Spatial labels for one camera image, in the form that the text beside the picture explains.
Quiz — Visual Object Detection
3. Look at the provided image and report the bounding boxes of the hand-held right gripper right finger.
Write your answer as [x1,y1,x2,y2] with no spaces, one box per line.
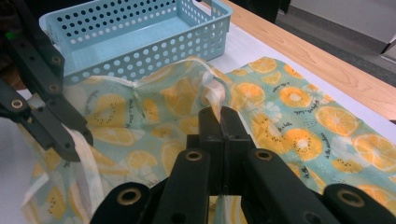
[221,105,255,194]

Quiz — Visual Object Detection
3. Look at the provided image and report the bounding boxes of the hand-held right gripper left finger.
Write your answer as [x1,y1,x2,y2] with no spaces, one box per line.
[186,105,226,194]

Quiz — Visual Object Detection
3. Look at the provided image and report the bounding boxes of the orange slice print fabric bag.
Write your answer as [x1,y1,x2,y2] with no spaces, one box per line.
[18,55,396,224]

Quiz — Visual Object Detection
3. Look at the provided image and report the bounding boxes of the light blue perforated plastic basket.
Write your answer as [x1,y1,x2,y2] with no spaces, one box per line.
[38,0,234,87]

